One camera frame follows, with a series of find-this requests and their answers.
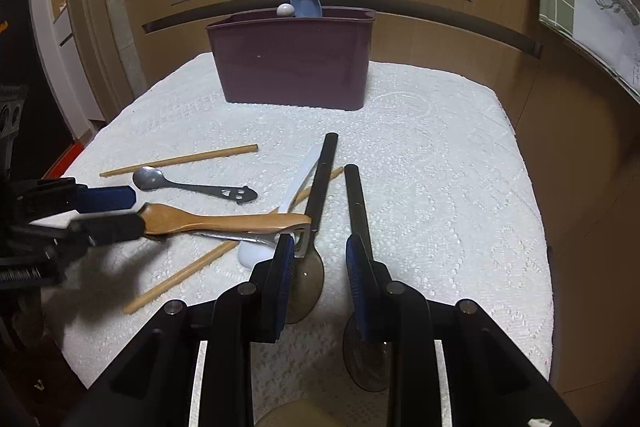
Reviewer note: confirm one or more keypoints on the silver metal utensil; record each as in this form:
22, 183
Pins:
235, 237

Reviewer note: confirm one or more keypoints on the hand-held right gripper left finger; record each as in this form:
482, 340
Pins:
286, 277

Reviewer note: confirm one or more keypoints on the white plastic spoon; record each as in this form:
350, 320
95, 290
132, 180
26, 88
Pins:
306, 172

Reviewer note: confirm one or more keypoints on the white round-ended utensil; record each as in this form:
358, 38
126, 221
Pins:
285, 10

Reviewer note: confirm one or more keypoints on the white shelf unit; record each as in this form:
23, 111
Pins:
42, 7

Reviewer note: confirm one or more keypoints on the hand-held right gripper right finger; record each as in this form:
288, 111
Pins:
355, 287

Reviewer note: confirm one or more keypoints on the maroon plastic utensil container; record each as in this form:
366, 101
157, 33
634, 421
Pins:
290, 62

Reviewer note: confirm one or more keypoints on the wooden chopstick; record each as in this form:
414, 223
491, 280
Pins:
180, 160
175, 282

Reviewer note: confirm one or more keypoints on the white lace tablecloth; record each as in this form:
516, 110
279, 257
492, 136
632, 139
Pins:
425, 207

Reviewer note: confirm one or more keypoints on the blue ceramic spoon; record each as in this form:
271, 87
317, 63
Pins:
306, 2

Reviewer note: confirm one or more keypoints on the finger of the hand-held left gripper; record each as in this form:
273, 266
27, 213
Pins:
112, 229
107, 199

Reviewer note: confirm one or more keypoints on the wooden spoon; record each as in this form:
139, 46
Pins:
225, 223

